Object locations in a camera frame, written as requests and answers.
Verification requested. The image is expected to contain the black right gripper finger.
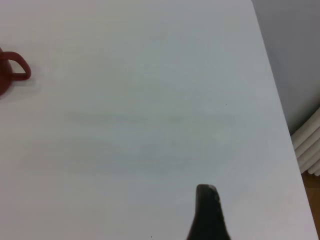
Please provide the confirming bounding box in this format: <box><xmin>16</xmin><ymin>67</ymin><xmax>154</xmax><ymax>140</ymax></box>
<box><xmin>187</xmin><ymin>184</ymin><xmax>232</xmax><ymax>240</ymax></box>

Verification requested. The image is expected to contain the white ribbed radiator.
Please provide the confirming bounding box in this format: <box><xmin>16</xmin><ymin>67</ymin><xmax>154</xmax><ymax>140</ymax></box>
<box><xmin>290</xmin><ymin>107</ymin><xmax>320</xmax><ymax>177</ymax></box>

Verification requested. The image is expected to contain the red ceramic mug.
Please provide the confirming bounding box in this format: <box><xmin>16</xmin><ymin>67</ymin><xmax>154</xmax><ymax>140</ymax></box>
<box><xmin>0</xmin><ymin>47</ymin><xmax>32</xmax><ymax>100</ymax></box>

